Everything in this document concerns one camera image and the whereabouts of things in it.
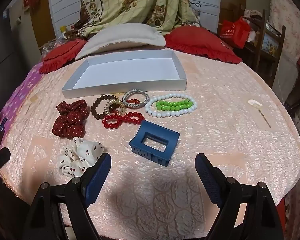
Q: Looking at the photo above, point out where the white panelled headboard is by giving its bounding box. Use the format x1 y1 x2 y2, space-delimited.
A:
48 0 222 40

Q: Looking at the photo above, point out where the wooden shelf rack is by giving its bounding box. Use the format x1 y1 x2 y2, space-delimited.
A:
242 9 287 88

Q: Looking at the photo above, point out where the white bead bracelet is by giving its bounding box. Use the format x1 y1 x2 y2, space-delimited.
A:
144 93 198 118

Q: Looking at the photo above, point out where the hairpin with white flower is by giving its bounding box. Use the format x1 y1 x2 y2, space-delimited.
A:
247 99 271 128

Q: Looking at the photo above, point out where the beige pillow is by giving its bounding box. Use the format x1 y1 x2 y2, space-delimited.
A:
75 23 167 60

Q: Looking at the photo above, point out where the red bead bracelet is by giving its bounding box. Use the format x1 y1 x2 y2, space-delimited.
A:
102 112 145 129

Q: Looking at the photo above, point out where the purple flowered blanket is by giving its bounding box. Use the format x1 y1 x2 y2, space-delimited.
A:
0 62 44 155

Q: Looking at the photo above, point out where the floral green quilt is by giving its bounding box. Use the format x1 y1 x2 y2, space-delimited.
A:
65 0 198 40

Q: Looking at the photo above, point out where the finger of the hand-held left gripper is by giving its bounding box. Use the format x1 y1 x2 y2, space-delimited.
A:
0 147 11 190

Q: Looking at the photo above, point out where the hairpin with beige square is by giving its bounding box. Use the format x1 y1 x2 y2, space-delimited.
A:
27 96 38 113

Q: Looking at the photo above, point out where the silver mesh bracelet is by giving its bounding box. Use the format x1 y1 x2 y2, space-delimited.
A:
122 89 150 109

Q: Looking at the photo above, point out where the gold spiral hair tie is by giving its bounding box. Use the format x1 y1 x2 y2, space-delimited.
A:
104 99 127 115

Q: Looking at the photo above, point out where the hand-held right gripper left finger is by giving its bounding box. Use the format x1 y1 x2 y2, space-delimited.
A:
22 152 112 240

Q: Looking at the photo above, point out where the green bead bracelet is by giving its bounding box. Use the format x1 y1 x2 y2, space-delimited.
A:
155 99 193 112

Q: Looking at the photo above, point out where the white cherry-print scrunchie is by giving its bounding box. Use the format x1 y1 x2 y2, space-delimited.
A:
56 137 105 178

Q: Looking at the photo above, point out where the round red ruffled pillow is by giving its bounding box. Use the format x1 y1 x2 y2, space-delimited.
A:
39 39 88 74

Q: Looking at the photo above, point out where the dark red polka-dot scrunchie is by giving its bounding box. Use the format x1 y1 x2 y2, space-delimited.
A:
52 99 90 139

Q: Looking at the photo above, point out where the large red ruffled pillow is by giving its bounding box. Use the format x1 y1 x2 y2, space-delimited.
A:
164 26 243 64

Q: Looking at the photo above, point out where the brown wooden bead bracelet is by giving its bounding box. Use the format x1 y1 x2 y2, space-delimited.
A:
91 94 118 120

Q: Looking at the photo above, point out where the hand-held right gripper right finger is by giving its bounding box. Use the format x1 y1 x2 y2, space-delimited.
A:
194 153 285 240

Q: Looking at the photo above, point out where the white cardboard tray box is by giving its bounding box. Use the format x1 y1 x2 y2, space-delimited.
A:
62 50 188 100

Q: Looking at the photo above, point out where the clear plastic bag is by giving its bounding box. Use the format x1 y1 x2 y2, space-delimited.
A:
41 34 65 53

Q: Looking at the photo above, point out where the blue hair claw clip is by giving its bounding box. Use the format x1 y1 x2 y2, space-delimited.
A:
128 120 180 167

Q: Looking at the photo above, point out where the red shopping bag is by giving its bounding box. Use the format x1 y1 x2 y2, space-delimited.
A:
219 16 252 49

